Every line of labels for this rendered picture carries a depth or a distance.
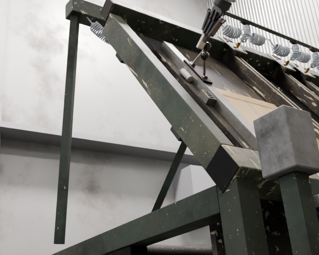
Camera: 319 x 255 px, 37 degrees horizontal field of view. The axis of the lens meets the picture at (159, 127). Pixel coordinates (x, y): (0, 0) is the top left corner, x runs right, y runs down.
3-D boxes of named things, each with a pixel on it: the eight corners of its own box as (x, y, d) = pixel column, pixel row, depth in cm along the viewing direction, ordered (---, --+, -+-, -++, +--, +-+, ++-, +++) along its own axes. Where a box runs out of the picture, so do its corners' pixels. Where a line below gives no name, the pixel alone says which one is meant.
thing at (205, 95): (205, 103, 193) (209, 97, 192) (197, 95, 198) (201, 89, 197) (213, 105, 195) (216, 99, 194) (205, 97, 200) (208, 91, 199)
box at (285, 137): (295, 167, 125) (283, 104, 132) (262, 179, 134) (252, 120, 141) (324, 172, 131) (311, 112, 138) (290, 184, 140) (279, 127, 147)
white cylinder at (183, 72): (178, 73, 213) (186, 81, 207) (181, 67, 212) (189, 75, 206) (183, 74, 215) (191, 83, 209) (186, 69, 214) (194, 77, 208)
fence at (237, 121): (268, 165, 166) (274, 156, 164) (160, 48, 236) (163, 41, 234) (278, 167, 169) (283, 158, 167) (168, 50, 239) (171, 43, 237)
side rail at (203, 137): (204, 170, 154) (221, 143, 150) (101, 33, 235) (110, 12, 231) (218, 173, 158) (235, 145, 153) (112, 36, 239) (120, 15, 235)
